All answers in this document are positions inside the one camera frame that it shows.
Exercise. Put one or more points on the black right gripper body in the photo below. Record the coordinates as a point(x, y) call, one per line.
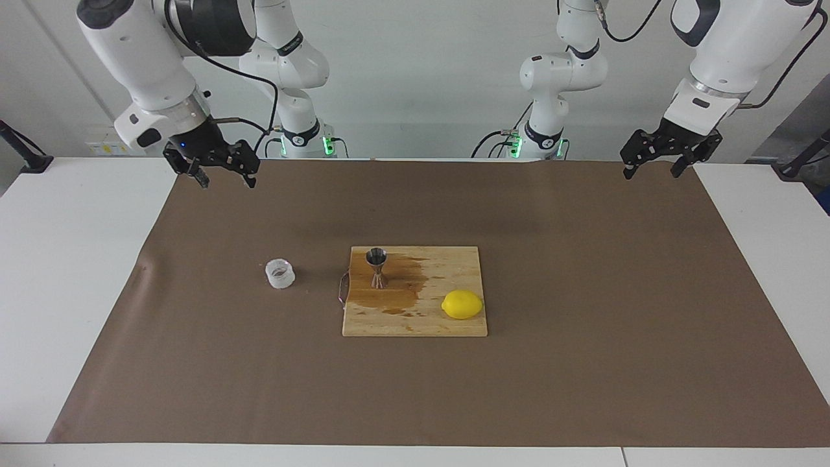
point(201, 144)

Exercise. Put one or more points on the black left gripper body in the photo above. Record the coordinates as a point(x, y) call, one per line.
point(687, 137)

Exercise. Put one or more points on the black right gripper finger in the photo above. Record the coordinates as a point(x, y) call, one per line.
point(243, 155)
point(188, 165)

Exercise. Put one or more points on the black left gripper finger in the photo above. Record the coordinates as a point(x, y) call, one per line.
point(642, 146)
point(699, 158)

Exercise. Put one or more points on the steel double jigger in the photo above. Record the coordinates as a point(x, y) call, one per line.
point(377, 259)

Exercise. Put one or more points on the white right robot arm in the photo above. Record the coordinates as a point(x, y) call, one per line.
point(142, 58)

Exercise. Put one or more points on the blue object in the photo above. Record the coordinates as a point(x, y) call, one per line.
point(825, 201)

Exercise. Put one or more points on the brown paper table mat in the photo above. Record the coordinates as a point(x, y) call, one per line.
point(583, 324)

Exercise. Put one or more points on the wooden cutting board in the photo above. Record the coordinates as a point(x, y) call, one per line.
point(415, 321)

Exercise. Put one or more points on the yellow lemon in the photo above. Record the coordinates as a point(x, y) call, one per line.
point(462, 305)

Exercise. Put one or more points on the white yellow wall socket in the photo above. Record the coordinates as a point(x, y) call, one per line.
point(100, 144)

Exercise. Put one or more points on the black camera stand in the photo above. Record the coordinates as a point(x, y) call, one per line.
point(801, 162)
point(29, 159)

